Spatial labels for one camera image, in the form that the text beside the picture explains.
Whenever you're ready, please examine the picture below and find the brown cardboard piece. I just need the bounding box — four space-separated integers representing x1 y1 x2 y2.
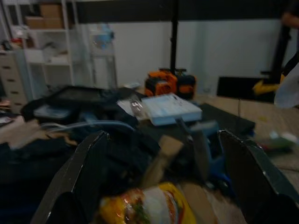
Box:
140 135 185 189

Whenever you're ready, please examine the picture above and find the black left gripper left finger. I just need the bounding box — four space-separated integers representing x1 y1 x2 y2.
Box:
30 130 110 224

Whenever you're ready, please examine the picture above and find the black tripod pole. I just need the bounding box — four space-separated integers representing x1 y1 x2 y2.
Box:
170 0 180 73

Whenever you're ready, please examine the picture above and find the white shelving unit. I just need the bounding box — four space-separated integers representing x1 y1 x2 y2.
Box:
2 0 81 100

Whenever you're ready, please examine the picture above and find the light blue cable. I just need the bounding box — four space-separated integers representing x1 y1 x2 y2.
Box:
38 121 136 137

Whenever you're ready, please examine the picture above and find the black tray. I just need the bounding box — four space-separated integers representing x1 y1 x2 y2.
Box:
48 85 107 105

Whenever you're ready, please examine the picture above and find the blue metal stand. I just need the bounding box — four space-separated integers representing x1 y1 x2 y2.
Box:
175 118 234 196

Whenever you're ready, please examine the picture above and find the green packet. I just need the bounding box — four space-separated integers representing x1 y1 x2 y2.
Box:
256 132 299 154

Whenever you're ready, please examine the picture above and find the yellow snack wrapper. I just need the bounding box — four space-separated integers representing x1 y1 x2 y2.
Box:
97 182 197 224

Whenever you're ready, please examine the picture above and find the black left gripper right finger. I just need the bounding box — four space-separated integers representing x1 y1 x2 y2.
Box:
217 129 299 224

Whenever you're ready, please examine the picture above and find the black flat panel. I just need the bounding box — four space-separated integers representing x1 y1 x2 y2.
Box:
216 76 280 103

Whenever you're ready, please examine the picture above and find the yellow and black object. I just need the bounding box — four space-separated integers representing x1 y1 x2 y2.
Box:
252 74 286 95

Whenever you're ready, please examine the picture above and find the clear plastic bottle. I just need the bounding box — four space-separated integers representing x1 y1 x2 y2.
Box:
130 97 146 120

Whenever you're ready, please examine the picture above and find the white plastic bag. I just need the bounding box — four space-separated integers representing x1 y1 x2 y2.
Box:
273 66 299 109

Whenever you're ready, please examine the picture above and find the white drawer cabinet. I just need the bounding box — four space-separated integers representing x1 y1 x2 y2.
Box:
0 50 33 114

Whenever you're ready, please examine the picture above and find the black floor mat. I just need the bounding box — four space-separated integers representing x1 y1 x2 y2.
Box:
137 102 256 140

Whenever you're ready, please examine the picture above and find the brown cardboard box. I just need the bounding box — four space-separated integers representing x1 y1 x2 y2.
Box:
39 4 63 19

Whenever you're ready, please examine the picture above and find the orange and black power station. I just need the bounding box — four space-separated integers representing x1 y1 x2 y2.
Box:
144 67 197 100

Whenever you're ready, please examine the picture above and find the light blue flat box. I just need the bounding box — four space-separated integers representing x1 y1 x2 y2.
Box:
141 92 203 126

